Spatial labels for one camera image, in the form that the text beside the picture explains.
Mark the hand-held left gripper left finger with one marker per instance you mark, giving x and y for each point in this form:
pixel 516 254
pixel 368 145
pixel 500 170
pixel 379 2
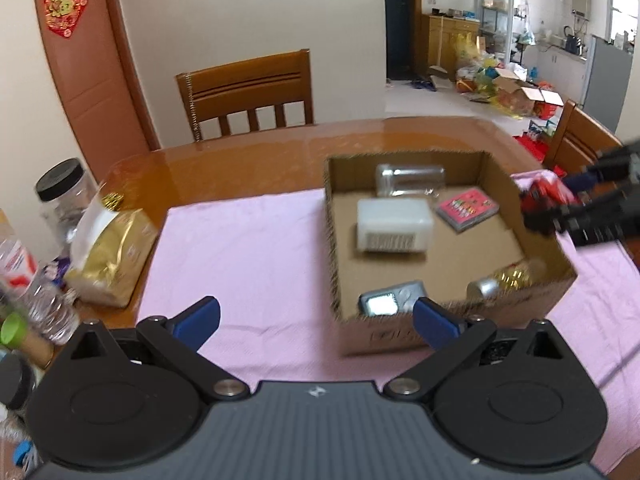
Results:
pixel 197 317

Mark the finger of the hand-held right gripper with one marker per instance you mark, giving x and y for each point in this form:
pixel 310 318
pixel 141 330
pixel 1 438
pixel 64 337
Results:
pixel 600 220
pixel 580 181

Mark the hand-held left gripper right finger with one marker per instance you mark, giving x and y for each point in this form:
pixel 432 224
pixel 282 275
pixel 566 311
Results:
pixel 435 322

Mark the black digital timer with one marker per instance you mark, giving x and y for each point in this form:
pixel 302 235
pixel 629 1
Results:
pixel 385 300

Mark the pill bottle with gold capsules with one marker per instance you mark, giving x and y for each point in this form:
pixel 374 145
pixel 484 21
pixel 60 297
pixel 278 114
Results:
pixel 485 287

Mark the cardboard box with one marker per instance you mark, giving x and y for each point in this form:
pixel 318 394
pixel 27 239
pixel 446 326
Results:
pixel 450 260

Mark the white plastic container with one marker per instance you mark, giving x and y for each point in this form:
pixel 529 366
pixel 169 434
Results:
pixel 395 220

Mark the small card pack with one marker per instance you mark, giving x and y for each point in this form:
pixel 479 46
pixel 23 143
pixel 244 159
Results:
pixel 465 208

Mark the clear plastic jar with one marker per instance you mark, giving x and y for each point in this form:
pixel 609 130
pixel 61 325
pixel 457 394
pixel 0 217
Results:
pixel 410 180

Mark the wooden chair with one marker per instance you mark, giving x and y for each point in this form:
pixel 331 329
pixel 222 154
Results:
pixel 240 80
pixel 580 135

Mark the pink cloth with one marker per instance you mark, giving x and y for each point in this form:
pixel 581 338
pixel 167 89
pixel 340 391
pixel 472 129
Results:
pixel 250 260

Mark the grey refrigerator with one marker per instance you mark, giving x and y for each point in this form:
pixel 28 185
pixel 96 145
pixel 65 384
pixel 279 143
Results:
pixel 607 85

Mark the cardboard boxes on floor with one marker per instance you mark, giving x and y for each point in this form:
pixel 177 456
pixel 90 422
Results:
pixel 522 95

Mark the gold tissue pack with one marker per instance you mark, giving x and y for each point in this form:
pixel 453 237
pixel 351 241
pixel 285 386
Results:
pixel 115 255

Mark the white kitchen counter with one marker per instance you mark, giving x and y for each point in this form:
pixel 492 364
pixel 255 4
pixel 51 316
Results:
pixel 560 62

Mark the pile of yellow bags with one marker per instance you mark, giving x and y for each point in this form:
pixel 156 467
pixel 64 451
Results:
pixel 470 60

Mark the plastic water bottle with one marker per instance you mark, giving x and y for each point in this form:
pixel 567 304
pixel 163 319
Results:
pixel 35 295

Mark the white water heater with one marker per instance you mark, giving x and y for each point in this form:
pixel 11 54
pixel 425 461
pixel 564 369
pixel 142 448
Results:
pixel 581 2

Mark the pair of slippers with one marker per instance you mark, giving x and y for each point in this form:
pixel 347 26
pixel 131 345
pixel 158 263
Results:
pixel 422 84

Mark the green capped bottle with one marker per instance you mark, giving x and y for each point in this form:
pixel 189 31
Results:
pixel 12 330

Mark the wooden cabinet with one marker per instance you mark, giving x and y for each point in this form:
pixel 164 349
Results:
pixel 450 45

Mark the clear jar with black lid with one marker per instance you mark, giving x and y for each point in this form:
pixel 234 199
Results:
pixel 60 180

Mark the dark jar with black lid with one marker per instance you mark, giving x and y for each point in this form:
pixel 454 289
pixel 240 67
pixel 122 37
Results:
pixel 12 380

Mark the dark blue door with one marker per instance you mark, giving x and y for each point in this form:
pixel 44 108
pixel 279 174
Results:
pixel 400 20

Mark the brown wooden door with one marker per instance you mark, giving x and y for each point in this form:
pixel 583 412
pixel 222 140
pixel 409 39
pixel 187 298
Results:
pixel 90 100

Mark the red door decoration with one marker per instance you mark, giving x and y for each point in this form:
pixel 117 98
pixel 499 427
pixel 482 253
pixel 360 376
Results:
pixel 62 7

